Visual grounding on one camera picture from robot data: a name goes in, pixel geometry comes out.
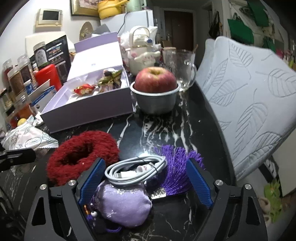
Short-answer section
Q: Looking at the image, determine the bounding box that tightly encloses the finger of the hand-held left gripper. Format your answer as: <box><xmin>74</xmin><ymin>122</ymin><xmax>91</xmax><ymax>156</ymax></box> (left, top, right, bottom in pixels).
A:
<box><xmin>0</xmin><ymin>148</ymin><xmax>37</xmax><ymax>172</ymax></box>

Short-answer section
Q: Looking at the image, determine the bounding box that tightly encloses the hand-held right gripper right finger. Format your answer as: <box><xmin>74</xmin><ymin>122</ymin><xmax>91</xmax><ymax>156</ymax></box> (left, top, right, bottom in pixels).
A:
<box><xmin>186</xmin><ymin>158</ymin><xmax>269</xmax><ymax>241</ymax></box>

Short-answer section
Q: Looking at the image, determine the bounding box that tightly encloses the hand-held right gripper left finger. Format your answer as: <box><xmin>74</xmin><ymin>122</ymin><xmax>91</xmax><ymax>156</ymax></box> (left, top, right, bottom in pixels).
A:
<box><xmin>24</xmin><ymin>158</ymin><xmax>106</xmax><ymax>241</ymax></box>

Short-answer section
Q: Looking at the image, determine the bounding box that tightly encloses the white printed snack packet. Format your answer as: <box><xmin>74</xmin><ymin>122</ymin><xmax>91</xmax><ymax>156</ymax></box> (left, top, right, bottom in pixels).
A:
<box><xmin>1</xmin><ymin>116</ymin><xmax>59</xmax><ymax>156</ymax></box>

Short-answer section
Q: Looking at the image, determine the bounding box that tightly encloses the purple tassel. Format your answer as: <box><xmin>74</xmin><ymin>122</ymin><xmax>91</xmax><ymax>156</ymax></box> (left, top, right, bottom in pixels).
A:
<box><xmin>145</xmin><ymin>145</ymin><xmax>205</xmax><ymax>195</ymax></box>

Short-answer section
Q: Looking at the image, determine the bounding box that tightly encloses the white charging cable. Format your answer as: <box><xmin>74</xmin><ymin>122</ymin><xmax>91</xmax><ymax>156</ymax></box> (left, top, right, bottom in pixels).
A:
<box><xmin>105</xmin><ymin>156</ymin><xmax>168</xmax><ymax>186</ymax></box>

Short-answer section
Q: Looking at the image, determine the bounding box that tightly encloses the red fuzzy scrunchie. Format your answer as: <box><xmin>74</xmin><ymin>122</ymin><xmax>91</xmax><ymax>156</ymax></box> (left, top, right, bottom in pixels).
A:
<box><xmin>46</xmin><ymin>130</ymin><xmax>121</xmax><ymax>186</ymax></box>

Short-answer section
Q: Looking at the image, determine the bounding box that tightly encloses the lavender sachet pouch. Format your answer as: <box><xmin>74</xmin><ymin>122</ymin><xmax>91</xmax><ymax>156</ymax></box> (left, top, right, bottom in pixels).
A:
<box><xmin>84</xmin><ymin>180</ymin><xmax>153</xmax><ymax>234</ymax></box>

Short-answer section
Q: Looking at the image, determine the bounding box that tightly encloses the lavender gift box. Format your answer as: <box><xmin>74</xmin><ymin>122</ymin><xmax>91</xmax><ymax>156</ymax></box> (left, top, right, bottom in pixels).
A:
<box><xmin>40</xmin><ymin>32</ymin><xmax>137</xmax><ymax>134</ymax></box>

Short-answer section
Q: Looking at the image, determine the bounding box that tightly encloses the shiny foil snack packet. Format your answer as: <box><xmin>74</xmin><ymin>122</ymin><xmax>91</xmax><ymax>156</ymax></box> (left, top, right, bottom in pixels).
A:
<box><xmin>97</xmin><ymin>69</ymin><xmax>123</xmax><ymax>87</ymax></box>

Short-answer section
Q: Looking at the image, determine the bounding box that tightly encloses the small silver foil piece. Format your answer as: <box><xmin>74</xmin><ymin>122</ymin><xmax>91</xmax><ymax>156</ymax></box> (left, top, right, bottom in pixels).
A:
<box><xmin>151</xmin><ymin>189</ymin><xmax>167</xmax><ymax>200</ymax></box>

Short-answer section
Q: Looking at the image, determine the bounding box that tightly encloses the blue and white carton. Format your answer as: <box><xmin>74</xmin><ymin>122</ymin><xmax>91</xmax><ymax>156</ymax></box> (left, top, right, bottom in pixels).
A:
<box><xmin>28</xmin><ymin>79</ymin><xmax>57</xmax><ymax>112</ymax></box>

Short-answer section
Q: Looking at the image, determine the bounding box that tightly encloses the green plush slipper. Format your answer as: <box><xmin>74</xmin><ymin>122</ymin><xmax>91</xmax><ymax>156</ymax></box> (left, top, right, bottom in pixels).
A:
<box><xmin>258</xmin><ymin>179</ymin><xmax>286</xmax><ymax>224</ymax></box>

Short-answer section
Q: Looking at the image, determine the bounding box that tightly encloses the cluster of clear food jars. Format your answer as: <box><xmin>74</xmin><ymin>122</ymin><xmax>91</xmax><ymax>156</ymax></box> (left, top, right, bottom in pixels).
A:
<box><xmin>0</xmin><ymin>42</ymin><xmax>50</xmax><ymax>126</ymax></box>

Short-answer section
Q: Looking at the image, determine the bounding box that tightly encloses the red canister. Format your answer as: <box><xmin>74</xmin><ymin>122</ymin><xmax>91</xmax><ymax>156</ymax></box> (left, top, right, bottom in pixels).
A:
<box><xmin>35</xmin><ymin>64</ymin><xmax>62</xmax><ymax>92</ymax></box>

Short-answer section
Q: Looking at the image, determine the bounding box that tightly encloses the metal bowl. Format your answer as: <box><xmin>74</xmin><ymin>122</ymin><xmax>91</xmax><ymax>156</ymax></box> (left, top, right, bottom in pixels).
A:
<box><xmin>130</xmin><ymin>82</ymin><xmax>181</xmax><ymax>114</ymax></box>

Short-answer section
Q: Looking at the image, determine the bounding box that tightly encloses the red apple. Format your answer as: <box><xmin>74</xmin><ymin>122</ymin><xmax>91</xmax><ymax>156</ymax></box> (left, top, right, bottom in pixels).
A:
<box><xmin>134</xmin><ymin>67</ymin><xmax>177</xmax><ymax>93</ymax></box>

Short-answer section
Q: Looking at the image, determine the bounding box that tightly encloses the black foil pouch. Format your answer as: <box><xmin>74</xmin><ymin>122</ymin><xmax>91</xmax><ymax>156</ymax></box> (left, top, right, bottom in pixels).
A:
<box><xmin>45</xmin><ymin>35</ymin><xmax>72</xmax><ymax>81</ymax></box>

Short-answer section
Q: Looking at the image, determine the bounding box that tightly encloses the glass mug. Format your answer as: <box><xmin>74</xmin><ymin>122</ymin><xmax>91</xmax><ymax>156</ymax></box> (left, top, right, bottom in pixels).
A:
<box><xmin>162</xmin><ymin>49</ymin><xmax>197</xmax><ymax>91</ymax></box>

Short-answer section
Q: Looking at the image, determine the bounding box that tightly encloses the white plastic board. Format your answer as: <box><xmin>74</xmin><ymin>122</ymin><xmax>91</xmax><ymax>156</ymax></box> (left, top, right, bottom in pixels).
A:
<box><xmin>25</xmin><ymin>31</ymin><xmax>67</xmax><ymax>61</ymax></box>

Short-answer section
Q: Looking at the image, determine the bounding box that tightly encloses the white cartoon water bottle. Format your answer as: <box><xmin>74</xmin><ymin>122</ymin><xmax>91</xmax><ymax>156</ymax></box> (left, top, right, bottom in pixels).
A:
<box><xmin>125</xmin><ymin>26</ymin><xmax>161</xmax><ymax>76</ymax></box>

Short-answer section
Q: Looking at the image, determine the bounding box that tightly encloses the woven straw fan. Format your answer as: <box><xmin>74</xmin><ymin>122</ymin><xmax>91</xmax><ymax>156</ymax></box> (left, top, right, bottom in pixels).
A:
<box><xmin>79</xmin><ymin>22</ymin><xmax>94</xmax><ymax>42</ymax></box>

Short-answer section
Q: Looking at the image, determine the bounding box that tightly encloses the grey plastic mailer bag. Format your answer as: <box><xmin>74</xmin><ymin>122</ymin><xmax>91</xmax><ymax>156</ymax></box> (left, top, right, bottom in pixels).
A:
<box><xmin>91</xmin><ymin>24</ymin><xmax>112</xmax><ymax>36</ymax></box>

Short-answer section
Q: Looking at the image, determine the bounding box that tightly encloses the green tote bag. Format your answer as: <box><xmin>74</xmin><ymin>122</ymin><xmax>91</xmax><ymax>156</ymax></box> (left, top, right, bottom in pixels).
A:
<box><xmin>248</xmin><ymin>0</ymin><xmax>270</xmax><ymax>26</ymax></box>
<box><xmin>228</xmin><ymin>19</ymin><xmax>255</xmax><ymax>45</ymax></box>
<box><xmin>264</xmin><ymin>37</ymin><xmax>277</xmax><ymax>53</ymax></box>

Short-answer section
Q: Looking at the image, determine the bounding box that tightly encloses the white plastic food bag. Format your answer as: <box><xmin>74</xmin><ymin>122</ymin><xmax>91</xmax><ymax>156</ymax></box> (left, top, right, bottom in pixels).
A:
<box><xmin>120</xmin><ymin>26</ymin><xmax>160</xmax><ymax>49</ymax></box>

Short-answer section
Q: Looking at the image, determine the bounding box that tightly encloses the dark hanging bag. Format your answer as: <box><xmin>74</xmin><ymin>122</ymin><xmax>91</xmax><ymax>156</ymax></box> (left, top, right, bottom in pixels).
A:
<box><xmin>209</xmin><ymin>11</ymin><xmax>222</xmax><ymax>39</ymax></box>

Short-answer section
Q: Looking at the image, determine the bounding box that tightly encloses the dark wooden door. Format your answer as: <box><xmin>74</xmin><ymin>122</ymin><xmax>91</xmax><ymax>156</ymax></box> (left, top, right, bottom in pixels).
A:
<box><xmin>164</xmin><ymin>10</ymin><xmax>193</xmax><ymax>47</ymax></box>

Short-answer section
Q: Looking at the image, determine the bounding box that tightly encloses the framed picture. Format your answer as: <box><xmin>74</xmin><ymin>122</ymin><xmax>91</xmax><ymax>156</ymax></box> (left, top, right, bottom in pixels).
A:
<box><xmin>70</xmin><ymin>0</ymin><xmax>100</xmax><ymax>17</ymax></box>

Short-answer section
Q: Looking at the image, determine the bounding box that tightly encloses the white fridge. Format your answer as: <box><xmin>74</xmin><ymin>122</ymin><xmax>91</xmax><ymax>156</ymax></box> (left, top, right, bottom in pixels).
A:
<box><xmin>100</xmin><ymin>10</ymin><xmax>155</xmax><ymax>39</ymax></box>

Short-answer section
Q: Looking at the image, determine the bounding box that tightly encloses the yellow pot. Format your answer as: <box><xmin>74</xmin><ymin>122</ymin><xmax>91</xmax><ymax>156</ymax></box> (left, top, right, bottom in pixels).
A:
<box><xmin>97</xmin><ymin>0</ymin><xmax>127</xmax><ymax>19</ymax></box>

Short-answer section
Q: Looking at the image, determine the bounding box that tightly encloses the wall intercom panel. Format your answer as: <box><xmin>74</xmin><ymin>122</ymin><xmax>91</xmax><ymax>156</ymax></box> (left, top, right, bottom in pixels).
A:
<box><xmin>36</xmin><ymin>9</ymin><xmax>63</xmax><ymax>28</ymax></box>

